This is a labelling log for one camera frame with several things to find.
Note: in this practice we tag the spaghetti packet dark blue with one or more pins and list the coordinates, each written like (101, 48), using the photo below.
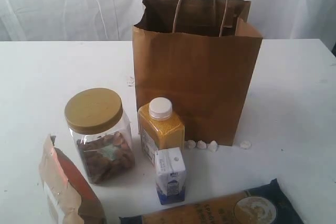
(263, 204)

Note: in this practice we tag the small white milk carton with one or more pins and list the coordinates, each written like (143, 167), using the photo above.
(170, 175)

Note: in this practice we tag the nut jar gold lid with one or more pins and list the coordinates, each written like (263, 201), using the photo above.
(101, 131)

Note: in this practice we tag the brown red paper pouch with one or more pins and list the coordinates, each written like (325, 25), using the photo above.
(70, 198)

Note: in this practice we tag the yellow millet bottle white cap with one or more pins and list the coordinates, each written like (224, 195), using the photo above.
(160, 127)

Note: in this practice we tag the brown paper bag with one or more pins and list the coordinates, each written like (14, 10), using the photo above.
(200, 54)

